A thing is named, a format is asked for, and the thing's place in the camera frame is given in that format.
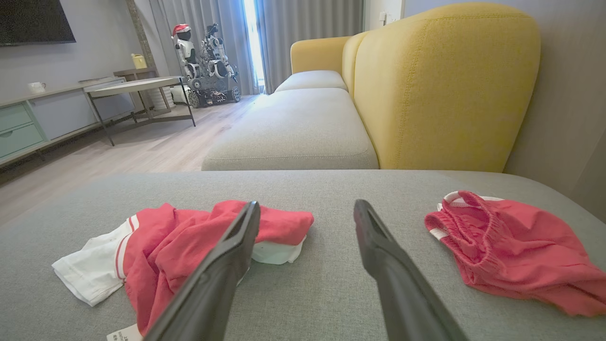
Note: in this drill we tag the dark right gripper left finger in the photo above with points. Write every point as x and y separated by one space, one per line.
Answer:
213 284

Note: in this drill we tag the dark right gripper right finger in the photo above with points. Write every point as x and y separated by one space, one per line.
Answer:
397 284

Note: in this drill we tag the red white jersey shirt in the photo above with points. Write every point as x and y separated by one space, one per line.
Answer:
161 255

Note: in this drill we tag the red shorts white trim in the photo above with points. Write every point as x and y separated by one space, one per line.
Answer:
521 255

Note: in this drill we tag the large grey sofa ottoman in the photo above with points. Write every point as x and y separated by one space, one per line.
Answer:
322 199

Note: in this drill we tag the white ribbed pot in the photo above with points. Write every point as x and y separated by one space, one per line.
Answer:
161 99

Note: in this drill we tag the yellow sofa backrest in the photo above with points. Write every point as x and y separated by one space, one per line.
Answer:
440 94

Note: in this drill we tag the grey wheeled robot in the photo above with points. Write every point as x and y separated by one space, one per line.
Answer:
215 80

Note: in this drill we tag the small grey sofa seat cushion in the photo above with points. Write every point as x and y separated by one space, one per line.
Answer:
312 80

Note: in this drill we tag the wooden side table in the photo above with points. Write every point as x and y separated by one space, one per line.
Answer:
137 72

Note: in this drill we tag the long low tv cabinet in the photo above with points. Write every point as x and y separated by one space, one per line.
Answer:
57 113

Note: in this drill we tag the yellow container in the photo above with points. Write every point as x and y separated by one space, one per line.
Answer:
139 61

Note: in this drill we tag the white humanoid robot santa hat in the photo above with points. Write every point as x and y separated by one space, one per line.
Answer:
185 49

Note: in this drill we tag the yellow sofa armrest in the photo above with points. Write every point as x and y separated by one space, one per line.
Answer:
317 52

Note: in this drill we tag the indoor tree trunk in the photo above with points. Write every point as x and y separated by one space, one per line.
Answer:
139 33

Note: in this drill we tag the white mug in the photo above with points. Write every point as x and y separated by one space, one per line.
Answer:
36 87

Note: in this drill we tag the grey curtain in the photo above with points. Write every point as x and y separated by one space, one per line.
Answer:
222 19
307 23

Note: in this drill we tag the black television screen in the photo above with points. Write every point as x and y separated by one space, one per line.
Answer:
33 21

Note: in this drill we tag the white wall switch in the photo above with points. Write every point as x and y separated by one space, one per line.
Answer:
386 18

